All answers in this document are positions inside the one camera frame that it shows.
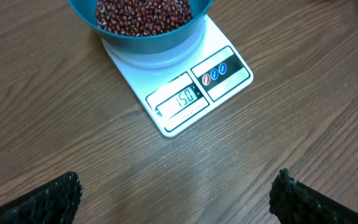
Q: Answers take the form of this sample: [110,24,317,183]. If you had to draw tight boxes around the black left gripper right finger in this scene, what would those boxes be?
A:
[269,169,358,224]

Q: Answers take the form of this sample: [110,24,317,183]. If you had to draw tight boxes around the white digital kitchen scale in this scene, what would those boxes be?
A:
[103,16,254,138]

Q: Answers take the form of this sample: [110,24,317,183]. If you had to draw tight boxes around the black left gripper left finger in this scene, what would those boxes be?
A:
[0,171,83,224]

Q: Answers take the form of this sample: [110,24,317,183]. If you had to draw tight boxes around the blue plastic bowl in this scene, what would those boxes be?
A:
[68,0,212,54]

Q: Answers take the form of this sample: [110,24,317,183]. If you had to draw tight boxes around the red beans in bowl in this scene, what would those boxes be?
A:
[95,0,194,37]

